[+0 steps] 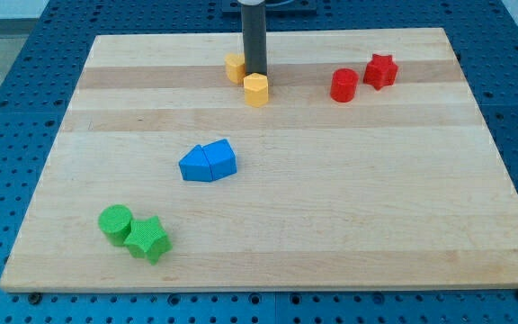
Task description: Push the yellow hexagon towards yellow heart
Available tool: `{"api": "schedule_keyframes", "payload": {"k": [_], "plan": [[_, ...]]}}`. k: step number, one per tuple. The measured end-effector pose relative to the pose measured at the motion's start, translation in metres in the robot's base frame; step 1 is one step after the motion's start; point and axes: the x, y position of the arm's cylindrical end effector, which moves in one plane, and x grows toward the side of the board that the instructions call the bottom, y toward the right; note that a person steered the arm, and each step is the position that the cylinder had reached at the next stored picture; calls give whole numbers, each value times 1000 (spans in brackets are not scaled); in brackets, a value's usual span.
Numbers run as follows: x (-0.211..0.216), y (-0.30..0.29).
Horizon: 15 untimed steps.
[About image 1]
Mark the yellow hexagon block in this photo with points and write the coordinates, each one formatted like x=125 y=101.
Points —
x=256 y=89

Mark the blue pentagon block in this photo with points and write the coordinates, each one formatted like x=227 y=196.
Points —
x=222 y=159

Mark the red cylinder block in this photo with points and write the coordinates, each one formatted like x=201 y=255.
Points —
x=344 y=84

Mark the red star block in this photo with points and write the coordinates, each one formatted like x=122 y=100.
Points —
x=380 y=71

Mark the wooden board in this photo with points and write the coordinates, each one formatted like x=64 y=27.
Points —
x=398 y=189

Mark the yellow heart block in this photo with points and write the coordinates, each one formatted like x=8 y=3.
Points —
x=235 y=67

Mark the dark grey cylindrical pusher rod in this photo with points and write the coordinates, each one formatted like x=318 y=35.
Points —
x=253 y=18

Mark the green star block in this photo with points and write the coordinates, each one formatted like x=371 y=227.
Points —
x=148 y=239

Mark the green cylinder block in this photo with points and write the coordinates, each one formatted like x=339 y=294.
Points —
x=114 y=222

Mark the blue triangle block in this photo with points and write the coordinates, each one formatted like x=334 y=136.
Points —
x=194 y=166

